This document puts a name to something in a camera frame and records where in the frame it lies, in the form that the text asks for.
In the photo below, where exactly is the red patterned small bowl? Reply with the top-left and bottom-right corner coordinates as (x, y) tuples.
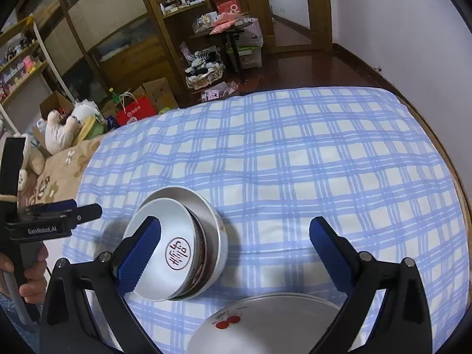
(184, 207), (210, 297)

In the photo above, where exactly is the wooden cabinet with glass doors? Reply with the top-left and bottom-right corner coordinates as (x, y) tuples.
(16, 0), (183, 103)

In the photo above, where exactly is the red paper shopping bag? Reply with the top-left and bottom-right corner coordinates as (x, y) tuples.
(116, 96), (157, 126)

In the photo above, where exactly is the wooden door frame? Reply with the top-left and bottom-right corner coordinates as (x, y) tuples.
(243, 0), (332, 54)

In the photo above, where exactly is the large plain white bowl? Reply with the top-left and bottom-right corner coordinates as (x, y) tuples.
(137, 186), (228, 301)

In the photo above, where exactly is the small cluttered black table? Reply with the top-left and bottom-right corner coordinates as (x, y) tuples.
(190, 12), (264, 72)

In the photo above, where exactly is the wicker basket with items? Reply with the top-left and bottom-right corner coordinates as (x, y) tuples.
(184, 46), (225, 90)

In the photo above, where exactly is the white shelf with toys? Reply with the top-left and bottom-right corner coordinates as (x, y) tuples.
(1, 15), (76, 134)

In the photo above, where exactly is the white plush toy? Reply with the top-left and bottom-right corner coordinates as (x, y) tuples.
(44, 103), (101, 155)

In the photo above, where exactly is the cardboard box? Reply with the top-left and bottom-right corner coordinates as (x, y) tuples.
(133, 78), (178, 113)

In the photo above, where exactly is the brown floral blanket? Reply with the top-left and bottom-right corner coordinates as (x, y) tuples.
(19, 135), (104, 207)

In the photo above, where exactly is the white dish with red seal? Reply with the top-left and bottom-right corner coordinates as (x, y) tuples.
(123, 197), (199, 302)

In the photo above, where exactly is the blue white checked cloth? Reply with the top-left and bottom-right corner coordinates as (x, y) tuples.
(63, 87), (470, 353)

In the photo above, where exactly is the person's left hand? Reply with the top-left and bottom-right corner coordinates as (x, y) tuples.
(0, 244), (49, 304)

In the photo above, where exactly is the green bottle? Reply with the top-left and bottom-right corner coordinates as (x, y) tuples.
(109, 88), (120, 104)

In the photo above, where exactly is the white plate with cherries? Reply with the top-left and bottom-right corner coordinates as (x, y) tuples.
(186, 292), (339, 354)

